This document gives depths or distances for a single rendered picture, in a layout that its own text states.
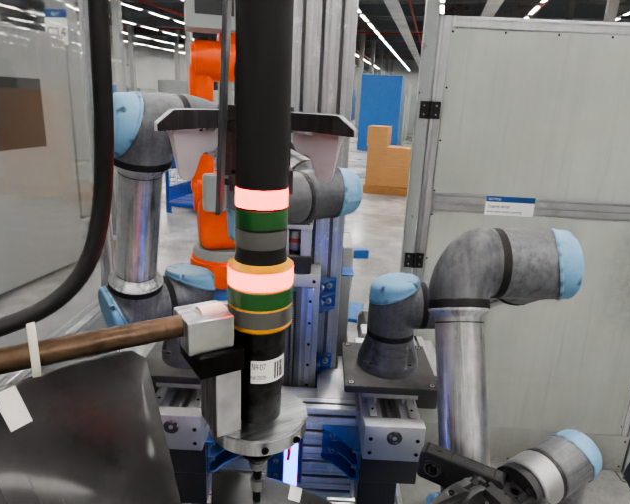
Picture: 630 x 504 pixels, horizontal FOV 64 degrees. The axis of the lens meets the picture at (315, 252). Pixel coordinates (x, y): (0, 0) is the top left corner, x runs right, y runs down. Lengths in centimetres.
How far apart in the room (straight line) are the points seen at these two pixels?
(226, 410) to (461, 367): 52
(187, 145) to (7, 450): 27
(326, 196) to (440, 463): 40
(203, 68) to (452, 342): 383
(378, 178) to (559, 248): 894
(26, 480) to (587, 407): 253
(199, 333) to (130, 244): 79
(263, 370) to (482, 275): 52
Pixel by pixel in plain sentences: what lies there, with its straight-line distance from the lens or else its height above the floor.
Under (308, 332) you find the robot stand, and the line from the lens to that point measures 132.
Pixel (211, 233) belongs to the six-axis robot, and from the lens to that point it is 439.
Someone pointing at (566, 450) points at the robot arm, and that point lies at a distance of 85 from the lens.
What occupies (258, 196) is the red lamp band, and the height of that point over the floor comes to 162.
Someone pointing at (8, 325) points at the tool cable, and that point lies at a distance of 30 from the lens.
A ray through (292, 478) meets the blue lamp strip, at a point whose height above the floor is 110.
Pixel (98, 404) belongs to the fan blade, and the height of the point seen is 142.
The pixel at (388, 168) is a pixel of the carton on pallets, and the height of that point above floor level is 48.
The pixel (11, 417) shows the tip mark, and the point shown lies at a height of 143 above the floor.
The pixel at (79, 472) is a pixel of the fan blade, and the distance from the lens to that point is 46.
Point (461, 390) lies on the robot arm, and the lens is 81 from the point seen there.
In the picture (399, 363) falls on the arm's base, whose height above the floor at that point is 108.
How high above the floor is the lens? 167
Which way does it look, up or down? 17 degrees down
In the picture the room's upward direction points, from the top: 3 degrees clockwise
